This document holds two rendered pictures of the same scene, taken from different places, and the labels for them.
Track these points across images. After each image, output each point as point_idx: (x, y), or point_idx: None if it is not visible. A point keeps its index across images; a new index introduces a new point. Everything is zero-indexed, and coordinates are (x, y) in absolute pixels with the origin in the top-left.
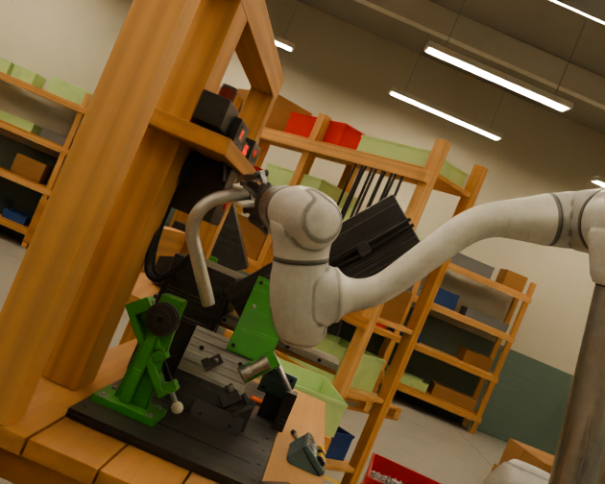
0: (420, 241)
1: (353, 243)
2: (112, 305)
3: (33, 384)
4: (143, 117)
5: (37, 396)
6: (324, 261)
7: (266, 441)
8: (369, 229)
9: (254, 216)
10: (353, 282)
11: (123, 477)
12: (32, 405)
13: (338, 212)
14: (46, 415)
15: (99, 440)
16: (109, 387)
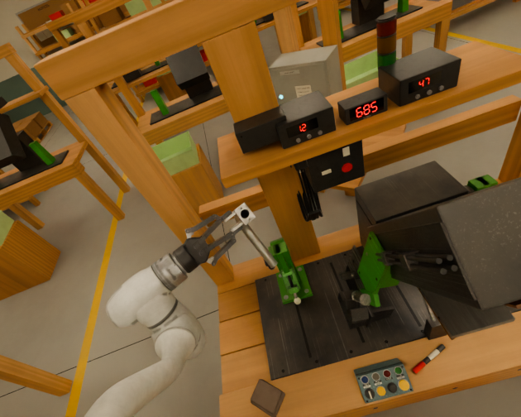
0: (475, 295)
1: (413, 245)
2: (283, 233)
3: (222, 275)
4: (155, 194)
5: (263, 265)
6: (148, 328)
7: (378, 343)
8: (420, 238)
9: (231, 240)
10: (162, 350)
11: (222, 332)
12: (250, 272)
13: (108, 316)
14: (247, 280)
15: (248, 303)
16: (298, 268)
